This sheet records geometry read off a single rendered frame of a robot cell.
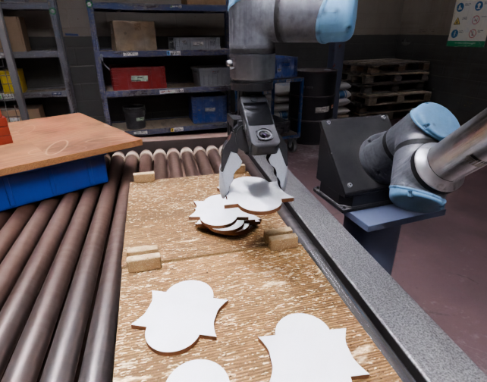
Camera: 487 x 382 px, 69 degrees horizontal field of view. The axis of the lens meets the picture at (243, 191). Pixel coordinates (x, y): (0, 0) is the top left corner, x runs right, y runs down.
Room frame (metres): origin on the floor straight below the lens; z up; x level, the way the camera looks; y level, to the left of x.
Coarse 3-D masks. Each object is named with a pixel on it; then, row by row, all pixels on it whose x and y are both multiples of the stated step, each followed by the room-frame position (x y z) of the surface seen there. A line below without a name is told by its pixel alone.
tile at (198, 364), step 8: (192, 360) 0.32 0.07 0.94; (200, 360) 0.32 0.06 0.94; (208, 360) 0.32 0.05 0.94; (176, 368) 0.31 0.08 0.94; (184, 368) 0.31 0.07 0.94; (192, 368) 0.31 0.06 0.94; (200, 368) 0.31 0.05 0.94; (208, 368) 0.31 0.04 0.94; (216, 368) 0.31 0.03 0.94; (176, 376) 0.30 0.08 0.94; (184, 376) 0.30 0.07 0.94; (192, 376) 0.30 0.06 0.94; (200, 376) 0.30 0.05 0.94; (208, 376) 0.30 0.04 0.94; (216, 376) 0.30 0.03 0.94; (224, 376) 0.30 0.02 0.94
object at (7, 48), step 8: (0, 8) 1.80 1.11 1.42; (0, 16) 1.79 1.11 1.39; (0, 24) 1.79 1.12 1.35; (0, 32) 1.79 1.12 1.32; (8, 40) 1.81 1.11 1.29; (8, 48) 1.79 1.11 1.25; (8, 56) 1.79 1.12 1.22; (8, 64) 1.79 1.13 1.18; (16, 72) 1.80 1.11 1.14; (16, 80) 1.79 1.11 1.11; (0, 88) 1.79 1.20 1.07; (16, 88) 1.79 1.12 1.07; (16, 96) 1.79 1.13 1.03; (24, 104) 1.80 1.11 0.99; (16, 112) 1.79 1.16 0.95; (24, 112) 1.79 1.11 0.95; (24, 120) 1.79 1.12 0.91
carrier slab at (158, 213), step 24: (144, 192) 0.86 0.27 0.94; (168, 192) 0.86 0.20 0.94; (192, 192) 0.86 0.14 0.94; (216, 192) 0.86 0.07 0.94; (144, 216) 0.72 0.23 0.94; (168, 216) 0.72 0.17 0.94; (264, 216) 0.72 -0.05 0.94; (144, 240) 0.62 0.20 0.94; (168, 240) 0.62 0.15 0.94; (192, 240) 0.62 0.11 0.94; (216, 240) 0.62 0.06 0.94; (240, 240) 0.62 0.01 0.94
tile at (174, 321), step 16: (176, 288) 0.46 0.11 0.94; (192, 288) 0.46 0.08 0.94; (208, 288) 0.46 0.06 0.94; (160, 304) 0.42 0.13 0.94; (176, 304) 0.42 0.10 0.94; (192, 304) 0.42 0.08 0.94; (208, 304) 0.42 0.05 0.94; (224, 304) 0.43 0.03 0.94; (144, 320) 0.39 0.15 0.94; (160, 320) 0.39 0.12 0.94; (176, 320) 0.39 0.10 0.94; (192, 320) 0.39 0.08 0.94; (208, 320) 0.39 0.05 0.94; (160, 336) 0.36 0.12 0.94; (176, 336) 0.36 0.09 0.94; (192, 336) 0.36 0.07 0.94; (208, 336) 0.36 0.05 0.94; (160, 352) 0.34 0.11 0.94; (176, 352) 0.34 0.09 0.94
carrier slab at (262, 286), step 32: (224, 256) 0.56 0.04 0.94; (256, 256) 0.56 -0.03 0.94; (288, 256) 0.56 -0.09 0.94; (128, 288) 0.47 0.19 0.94; (160, 288) 0.47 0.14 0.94; (224, 288) 0.47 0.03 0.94; (256, 288) 0.47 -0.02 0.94; (288, 288) 0.47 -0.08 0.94; (320, 288) 0.47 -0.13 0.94; (128, 320) 0.40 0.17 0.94; (224, 320) 0.40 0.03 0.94; (256, 320) 0.40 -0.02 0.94; (352, 320) 0.40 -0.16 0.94; (128, 352) 0.34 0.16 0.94; (192, 352) 0.34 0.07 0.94; (224, 352) 0.34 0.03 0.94; (256, 352) 0.34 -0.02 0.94; (352, 352) 0.34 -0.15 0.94
